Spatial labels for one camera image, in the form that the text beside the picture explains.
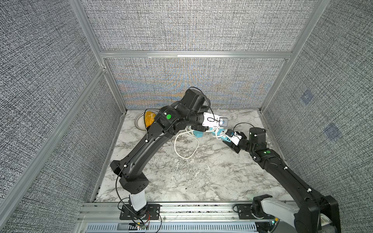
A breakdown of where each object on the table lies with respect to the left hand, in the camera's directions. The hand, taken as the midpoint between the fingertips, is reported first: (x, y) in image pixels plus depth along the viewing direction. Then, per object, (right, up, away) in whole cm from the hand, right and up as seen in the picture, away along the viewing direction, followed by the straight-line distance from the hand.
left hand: (212, 111), depth 62 cm
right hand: (+12, -10, +18) cm, 24 cm away
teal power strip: (+6, -10, +15) cm, 19 cm away
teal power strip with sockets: (-3, -12, +34) cm, 36 cm away
